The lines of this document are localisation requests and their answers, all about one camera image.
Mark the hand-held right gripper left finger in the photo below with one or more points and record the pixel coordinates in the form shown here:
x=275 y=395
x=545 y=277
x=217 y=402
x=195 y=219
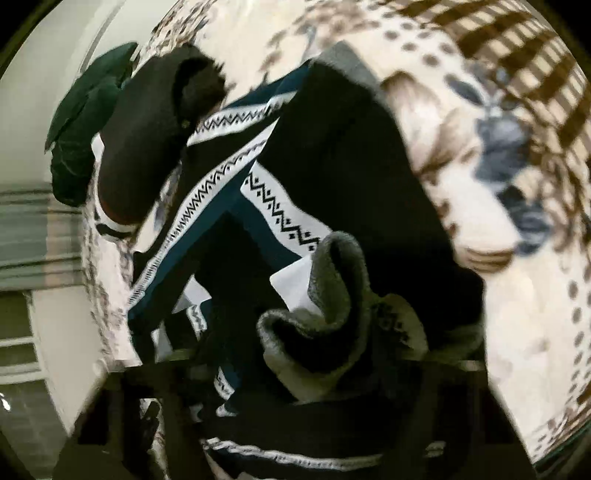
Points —
x=157 y=415

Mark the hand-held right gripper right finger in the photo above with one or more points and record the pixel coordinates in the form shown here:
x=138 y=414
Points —
x=452 y=415

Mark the navy sock with zigzag bands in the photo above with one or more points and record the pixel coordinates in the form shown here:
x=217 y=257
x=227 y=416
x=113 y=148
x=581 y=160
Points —
x=295 y=457
x=203 y=194

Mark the grey melange sock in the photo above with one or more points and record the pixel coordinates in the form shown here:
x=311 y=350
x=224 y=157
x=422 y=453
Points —
x=323 y=332

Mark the black sock with grey cuff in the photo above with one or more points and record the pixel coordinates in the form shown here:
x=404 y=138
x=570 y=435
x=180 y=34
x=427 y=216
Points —
x=360 y=184

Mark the black sock with striped cuff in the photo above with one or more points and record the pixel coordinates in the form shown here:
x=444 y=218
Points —
x=138 y=138

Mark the floral printed blanket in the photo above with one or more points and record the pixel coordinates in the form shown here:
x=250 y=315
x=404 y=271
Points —
x=498 y=286

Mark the white paper tag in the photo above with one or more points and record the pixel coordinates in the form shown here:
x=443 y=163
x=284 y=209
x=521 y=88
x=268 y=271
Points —
x=295 y=286

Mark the grey striped fixture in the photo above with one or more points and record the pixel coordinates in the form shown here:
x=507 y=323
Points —
x=37 y=235

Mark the dark green cloth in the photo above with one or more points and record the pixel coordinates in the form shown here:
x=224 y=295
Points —
x=78 y=115

